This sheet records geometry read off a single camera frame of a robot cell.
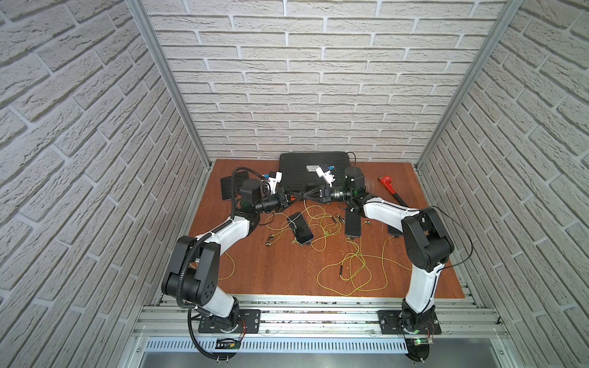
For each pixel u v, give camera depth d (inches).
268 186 28.2
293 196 31.5
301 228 38.4
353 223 38.2
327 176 32.2
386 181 43.8
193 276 17.4
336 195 30.5
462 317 63.0
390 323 29.0
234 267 33.4
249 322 29.2
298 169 41.9
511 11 27.3
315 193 32.0
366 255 35.3
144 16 28.0
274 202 29.3
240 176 44.7
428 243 20.1
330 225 38.0
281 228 37.4
